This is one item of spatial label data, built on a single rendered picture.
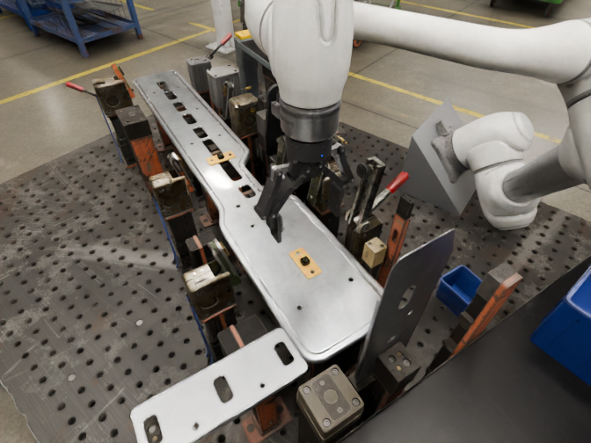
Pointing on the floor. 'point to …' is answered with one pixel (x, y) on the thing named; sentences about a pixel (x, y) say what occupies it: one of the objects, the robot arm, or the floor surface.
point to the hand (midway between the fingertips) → (306, 221)
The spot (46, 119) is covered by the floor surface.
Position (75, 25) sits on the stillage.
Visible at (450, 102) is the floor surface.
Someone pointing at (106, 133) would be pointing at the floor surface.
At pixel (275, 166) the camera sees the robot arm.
